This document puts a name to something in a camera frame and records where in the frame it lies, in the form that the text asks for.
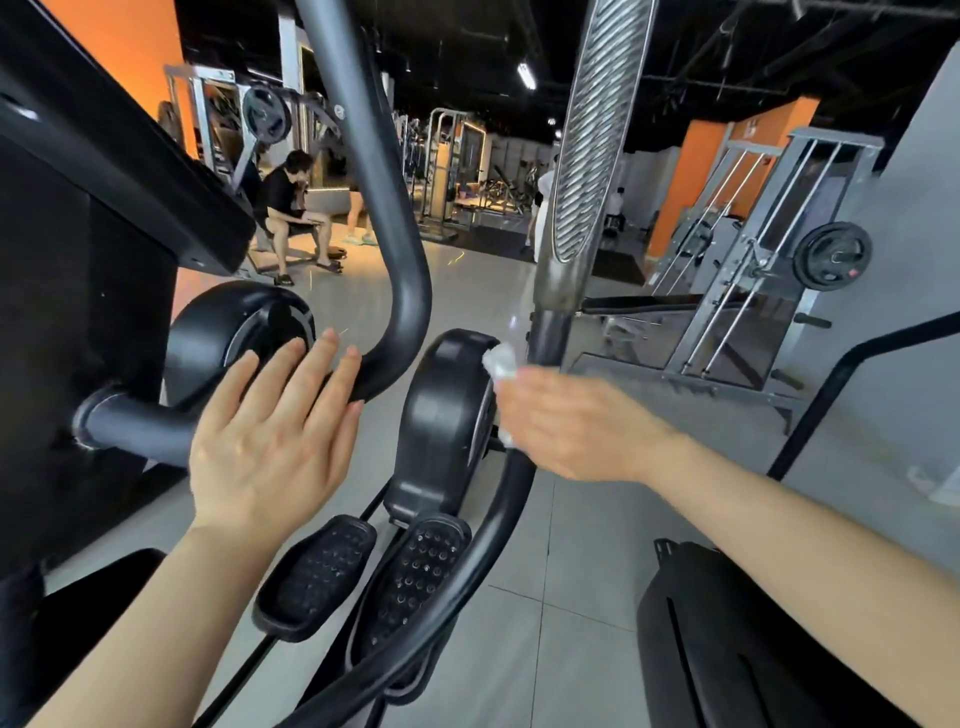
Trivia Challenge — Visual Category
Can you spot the white wet wipe sheet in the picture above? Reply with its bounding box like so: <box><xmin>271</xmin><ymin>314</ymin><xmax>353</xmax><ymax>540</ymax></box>
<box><xmin>480</xmin><ymin>340</ymin><xmax>527</xmax><ymax>449</ymax></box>

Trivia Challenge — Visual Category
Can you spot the person's left forearm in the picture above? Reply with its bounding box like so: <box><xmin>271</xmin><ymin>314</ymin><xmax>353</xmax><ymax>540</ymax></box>
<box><xmin>30</xmin><ymin>525</ymin><xmax>294</xmax><ymax>728</ymax></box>

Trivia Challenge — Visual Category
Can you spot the person's right hand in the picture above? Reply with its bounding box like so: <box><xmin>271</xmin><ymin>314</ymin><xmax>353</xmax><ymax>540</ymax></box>
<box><xmin>493</xmin><ymin>364</ymin><xmax>689</xmax><ymax>486</ymax></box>

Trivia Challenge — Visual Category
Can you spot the plate loaded gym machine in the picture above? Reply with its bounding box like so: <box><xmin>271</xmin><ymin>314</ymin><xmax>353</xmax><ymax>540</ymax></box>
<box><xmin>162</xmin><ymin>60</ymin><xmax>354</xmax><ymax>272</ymax></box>

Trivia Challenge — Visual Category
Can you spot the black elliptical machine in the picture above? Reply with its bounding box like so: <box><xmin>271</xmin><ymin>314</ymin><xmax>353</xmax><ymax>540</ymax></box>
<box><xmin>0</xmin><ymin>0</ymin><xmax>662</xmax><ymax>728</ymax></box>

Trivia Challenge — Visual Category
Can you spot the person's left hand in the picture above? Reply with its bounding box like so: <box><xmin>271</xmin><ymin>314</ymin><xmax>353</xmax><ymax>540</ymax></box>
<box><xmin>187</xmin><ymin>328</ymin><xmax>366</xmax><ymax>557</ymax></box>

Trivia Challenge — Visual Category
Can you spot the glossy black treadmill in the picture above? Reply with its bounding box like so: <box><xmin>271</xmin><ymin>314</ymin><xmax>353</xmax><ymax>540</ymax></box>
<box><xmin>636</xmin><ymin>310</ymin><xmax>960</xmax><ymax>728</ymax></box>

